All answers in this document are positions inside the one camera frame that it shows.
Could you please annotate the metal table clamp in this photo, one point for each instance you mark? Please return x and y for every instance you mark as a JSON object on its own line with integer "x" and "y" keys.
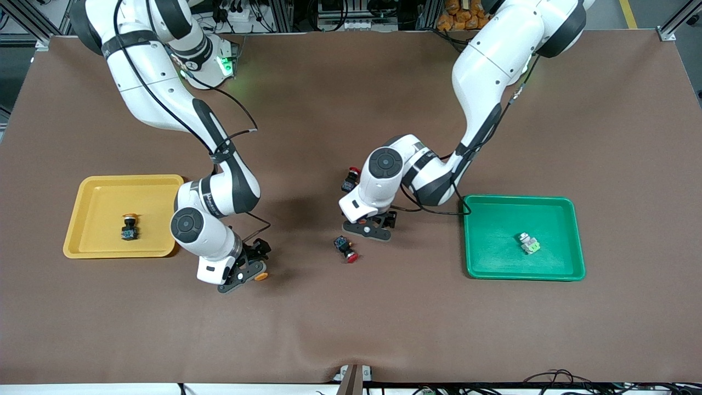
{"x": 351, "y": 381}

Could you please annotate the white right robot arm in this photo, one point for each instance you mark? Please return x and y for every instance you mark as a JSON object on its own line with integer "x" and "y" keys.
{"x": 148, "y": 82}

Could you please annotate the yellow plastic tray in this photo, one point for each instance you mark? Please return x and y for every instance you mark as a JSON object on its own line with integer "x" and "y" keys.
{"x": 98, "y": 219}

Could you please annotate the green plastic tray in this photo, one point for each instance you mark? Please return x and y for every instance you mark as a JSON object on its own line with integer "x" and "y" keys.
{"x": 493, "y": 241}

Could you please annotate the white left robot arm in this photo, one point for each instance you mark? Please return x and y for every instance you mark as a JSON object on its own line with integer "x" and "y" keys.
{"x": 493, "y": 60}

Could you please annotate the long white socket strip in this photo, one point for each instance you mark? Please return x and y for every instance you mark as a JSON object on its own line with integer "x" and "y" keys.
{"x": 351, "y": 24}

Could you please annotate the white power strip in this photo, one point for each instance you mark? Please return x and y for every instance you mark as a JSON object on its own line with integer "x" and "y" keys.
{"x": 241, "y": 13}

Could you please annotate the brown table cover mat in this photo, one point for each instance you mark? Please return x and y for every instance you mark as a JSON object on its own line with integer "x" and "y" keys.
{"x": 351, "y": 318}

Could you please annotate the aluminium frame post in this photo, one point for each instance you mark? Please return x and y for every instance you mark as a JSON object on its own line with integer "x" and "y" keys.
{"x": 666, "y": 34}
{"x": 41, "y": 39}

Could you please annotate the yellow push button switch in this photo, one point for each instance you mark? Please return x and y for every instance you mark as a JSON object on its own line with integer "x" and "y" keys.
{"x": 261, "y": 276}
{"x": 129, "y": 233}

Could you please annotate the red push button switch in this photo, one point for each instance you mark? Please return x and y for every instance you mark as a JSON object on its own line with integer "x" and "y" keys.
{"x": 343, "y": 244}
{"x": 347, "y": 185}

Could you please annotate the orange bagged items pile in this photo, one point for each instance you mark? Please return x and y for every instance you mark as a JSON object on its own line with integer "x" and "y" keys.
{"x": 466, "y": 22}

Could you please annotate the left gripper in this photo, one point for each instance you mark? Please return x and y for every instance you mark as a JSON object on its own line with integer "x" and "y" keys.
{"x": 385, "y": 218}

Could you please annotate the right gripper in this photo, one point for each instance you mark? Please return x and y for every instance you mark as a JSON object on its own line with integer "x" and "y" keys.
{"x": 255, "y": 250}

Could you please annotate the white button with green face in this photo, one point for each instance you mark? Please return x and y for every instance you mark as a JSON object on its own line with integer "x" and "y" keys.
{"x": 529, "y": 245}

